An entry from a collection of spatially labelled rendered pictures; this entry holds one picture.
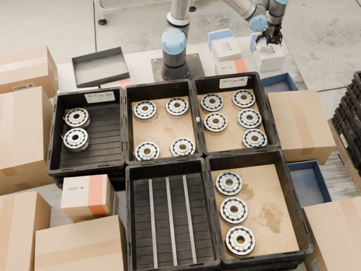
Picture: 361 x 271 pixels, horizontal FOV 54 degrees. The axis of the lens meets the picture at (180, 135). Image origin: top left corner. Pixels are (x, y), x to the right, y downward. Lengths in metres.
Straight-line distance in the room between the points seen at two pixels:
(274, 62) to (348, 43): 1.51
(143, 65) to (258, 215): 1.05
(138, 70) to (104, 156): 0.63
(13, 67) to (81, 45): 1.40
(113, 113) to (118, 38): 1.69
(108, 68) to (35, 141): 0.60
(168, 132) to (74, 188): 0.46
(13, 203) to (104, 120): 0.50
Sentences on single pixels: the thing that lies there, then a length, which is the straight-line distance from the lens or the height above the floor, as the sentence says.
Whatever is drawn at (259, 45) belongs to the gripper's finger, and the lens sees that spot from 1.90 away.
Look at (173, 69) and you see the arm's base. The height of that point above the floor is 0.83.
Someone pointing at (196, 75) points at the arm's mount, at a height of 0.75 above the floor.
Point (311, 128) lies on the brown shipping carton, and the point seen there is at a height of 0.86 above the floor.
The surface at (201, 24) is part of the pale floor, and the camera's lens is 3.32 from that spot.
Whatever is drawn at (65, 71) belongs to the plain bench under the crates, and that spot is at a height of 0.70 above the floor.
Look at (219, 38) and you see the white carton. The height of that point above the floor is 0.79.
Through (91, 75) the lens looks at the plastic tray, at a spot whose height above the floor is 0.75.
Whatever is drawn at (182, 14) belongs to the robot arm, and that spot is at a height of 1.02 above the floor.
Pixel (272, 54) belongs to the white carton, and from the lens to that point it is 1.91.
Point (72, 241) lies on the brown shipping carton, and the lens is 1.36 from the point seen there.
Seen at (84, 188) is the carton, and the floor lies 0.92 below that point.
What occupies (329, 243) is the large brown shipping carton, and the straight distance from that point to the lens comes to 1.32.
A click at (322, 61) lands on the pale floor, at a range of 3.13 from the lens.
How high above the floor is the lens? 2.09
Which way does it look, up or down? 56 degrees down
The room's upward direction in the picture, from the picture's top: 4 degrees counter-clockwise
